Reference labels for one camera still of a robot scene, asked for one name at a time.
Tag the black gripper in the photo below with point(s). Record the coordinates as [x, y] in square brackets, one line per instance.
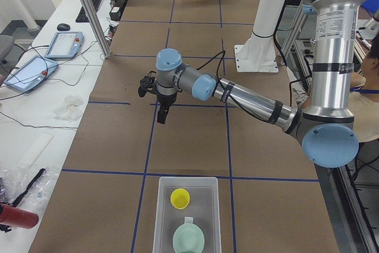
[166, 99]

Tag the yellow plastic cup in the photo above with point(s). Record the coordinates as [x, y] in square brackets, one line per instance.
[180, 198]

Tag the mint green bowl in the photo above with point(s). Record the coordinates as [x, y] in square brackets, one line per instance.
[188, 238]

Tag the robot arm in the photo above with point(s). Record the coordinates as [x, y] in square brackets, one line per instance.
[325, 128]

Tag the black power box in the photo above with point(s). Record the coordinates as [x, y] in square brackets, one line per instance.
[115, 14]

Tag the crumpled white tissue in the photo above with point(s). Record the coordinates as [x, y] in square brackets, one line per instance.
[70, 110]

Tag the clear plastic bin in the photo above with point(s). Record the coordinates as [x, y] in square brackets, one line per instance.
[202, 210]

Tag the teach pendant far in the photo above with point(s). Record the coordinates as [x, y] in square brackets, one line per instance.
[64, 45]

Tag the teach pendant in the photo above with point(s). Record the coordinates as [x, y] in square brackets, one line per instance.
[64, 45]
[33, 73]

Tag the black computer mouse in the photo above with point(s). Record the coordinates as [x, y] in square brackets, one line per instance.
[63, 27]

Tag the white foam strip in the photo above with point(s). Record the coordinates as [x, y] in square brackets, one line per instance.
[36, 149]

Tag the teach pendant near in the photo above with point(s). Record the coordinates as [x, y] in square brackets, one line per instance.
[33, 73]

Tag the crumpled clear plastic bag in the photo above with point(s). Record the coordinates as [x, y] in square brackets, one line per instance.
[26, 189]

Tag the red cylinder bottle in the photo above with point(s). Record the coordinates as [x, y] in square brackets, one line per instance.
[19, 218]

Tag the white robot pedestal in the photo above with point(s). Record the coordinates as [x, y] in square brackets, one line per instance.
[258, 53]

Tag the aluminium frame post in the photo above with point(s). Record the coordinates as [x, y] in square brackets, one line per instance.
[96, 27]

